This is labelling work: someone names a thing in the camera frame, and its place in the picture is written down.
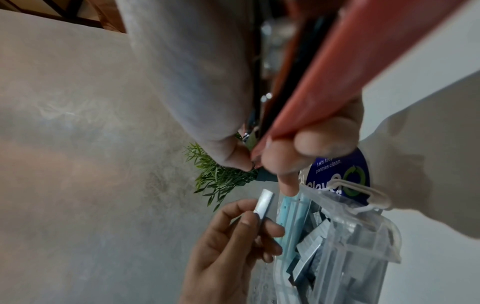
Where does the green plant in black pot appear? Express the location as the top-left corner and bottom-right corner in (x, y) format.
(183, 141), (280, 212)

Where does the clear plastic box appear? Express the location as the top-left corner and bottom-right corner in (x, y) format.
(272, 178), (403, 304)

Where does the black metal frame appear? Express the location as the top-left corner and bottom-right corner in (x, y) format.
(0, 0), (127, 32)

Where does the coral pink stapler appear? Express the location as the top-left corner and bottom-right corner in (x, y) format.
(245, 0), (470, 171)

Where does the single silver staple strip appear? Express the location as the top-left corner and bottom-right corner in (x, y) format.
(251, 188), (277, 238)

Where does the blue round sticker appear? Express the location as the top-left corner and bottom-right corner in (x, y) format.
(299, 146), (372, 206)

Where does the person's left hand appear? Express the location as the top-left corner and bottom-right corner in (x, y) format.
(179, 198), (286, 304)

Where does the person's right hand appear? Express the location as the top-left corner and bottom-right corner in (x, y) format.
(116, 0), (366, 197)

